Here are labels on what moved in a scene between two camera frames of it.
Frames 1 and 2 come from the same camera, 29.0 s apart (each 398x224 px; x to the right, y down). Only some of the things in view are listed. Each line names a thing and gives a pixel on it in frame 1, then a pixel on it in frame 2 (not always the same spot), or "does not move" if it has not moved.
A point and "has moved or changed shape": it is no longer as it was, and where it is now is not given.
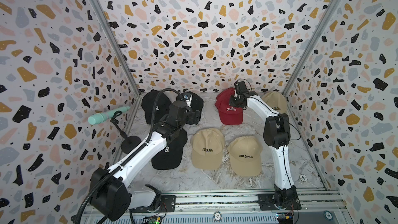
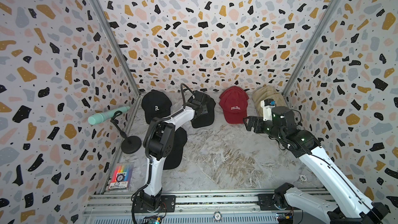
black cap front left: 171,156 does not move
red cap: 229,114 has moved or changed shape
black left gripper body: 191,119 → 205,108
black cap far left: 162,107 does not move
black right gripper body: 235,101 → 270,128
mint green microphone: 99,117 does not move
